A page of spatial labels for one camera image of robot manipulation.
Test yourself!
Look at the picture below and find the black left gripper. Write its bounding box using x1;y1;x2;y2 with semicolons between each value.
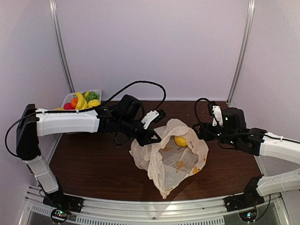
119;116;162;147

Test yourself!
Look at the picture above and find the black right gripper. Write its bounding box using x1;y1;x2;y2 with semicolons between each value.
192;122;238;148

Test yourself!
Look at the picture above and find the yellow toy mango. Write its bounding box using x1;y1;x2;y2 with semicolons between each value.
174;136;188;147

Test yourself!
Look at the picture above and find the cream printed plastic bag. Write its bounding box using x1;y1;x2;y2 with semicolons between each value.
129;119;209;199

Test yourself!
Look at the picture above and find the large yellow toy lemon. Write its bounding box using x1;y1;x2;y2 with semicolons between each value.
88;99;101;108

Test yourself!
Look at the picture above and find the green toy grape bunch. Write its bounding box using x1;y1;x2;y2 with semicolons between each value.
86;91;100;102

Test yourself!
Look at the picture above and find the yellow toy banana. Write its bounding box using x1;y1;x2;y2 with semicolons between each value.
75;92;88;110

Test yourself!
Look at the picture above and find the orange toy fruit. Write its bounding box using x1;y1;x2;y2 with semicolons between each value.
71;97;78;109

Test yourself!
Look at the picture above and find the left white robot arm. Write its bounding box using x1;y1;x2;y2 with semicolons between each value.
16;95;166;208

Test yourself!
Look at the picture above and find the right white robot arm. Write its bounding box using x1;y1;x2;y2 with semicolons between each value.
193;105;300;211

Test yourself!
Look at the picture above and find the yellow green toy fruit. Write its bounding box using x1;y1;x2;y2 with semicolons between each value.
83;91;89;98

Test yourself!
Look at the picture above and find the red toy fruit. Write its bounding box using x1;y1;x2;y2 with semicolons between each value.
64;103;74;110

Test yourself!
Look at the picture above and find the right round circuit board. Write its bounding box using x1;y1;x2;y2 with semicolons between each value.
239;209;258;223

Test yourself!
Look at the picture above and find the round circuit board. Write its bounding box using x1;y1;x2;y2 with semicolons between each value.
50;209;69;224
239;209;258;223

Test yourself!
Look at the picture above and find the white perforated plastic basket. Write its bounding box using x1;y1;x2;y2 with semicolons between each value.
62;88;103;135

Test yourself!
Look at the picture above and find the left round circuit board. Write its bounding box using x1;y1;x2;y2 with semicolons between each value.
50;209;69;224

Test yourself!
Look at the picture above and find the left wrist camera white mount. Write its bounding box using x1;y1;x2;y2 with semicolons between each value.
141;109;166;130

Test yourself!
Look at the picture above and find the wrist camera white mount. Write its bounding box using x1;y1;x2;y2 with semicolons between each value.
141;109;166;130
208;101;223;127

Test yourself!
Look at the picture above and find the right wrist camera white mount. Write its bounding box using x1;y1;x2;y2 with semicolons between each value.
208;101;223;127

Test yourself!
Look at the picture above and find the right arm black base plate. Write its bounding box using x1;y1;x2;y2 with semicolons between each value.
224;193;265;212

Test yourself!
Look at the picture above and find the aluminium front rail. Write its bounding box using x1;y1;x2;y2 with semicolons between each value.
23;182;291;225

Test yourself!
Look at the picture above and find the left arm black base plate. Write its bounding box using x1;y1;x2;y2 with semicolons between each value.
43;193;83;213

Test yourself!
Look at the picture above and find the right aluminium frame post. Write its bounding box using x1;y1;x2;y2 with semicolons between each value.
226;0;255;106

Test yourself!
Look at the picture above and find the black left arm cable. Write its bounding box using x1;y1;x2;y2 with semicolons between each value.
5;81;166;158

